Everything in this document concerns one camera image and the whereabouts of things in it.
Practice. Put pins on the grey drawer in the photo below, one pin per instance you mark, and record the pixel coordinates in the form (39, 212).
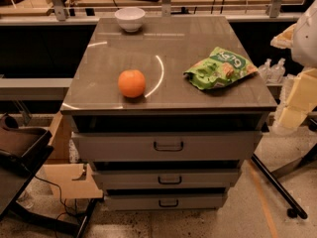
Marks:
(160, 179)
(165, 202)
(154, 147)

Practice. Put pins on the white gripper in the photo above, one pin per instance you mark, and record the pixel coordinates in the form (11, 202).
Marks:
(306, 39)

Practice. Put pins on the clear plastic bottle left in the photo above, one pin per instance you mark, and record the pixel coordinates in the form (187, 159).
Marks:
(264, 70)

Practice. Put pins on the middle grey drawer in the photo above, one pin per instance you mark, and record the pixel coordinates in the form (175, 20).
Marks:
(160, 179)

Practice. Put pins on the cardboard piece on floor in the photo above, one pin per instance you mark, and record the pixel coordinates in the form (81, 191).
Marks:
(72, 181)

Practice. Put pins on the grey drawer cabinet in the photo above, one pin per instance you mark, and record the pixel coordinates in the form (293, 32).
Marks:
(162, 51)

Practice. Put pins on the clear plastic bottle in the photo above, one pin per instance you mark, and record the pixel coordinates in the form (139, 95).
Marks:
(264, 70)
(277, 72)

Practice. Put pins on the clear plastic bottle right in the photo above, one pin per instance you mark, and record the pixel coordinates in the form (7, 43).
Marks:
(277, 72)

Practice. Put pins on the orange fruit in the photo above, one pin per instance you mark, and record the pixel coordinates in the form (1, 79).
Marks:
(131, 83)

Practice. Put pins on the black metal stand leg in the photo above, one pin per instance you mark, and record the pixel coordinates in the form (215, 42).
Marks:
(294, 210)

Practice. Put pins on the top grey drawer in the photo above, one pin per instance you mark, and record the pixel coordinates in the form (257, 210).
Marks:
(154, 147)

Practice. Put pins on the bottom grey drawer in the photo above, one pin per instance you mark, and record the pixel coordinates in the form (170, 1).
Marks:
(165, 202)

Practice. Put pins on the white ceramic bowl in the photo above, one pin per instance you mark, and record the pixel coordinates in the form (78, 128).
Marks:
(130, 19)

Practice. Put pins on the green snack bag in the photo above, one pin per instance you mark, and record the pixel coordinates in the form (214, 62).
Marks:
(221, 69)

